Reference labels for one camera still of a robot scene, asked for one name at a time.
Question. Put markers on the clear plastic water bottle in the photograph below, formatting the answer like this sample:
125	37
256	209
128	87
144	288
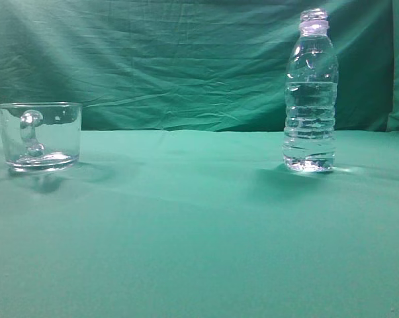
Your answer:
310	96

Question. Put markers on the clear glass mug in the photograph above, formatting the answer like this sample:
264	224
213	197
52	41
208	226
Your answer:
40	136

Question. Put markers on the green backdrop cloth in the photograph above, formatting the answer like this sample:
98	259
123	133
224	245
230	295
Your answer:
202	65

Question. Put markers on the green table cloth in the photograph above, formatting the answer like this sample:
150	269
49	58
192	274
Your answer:
203	224

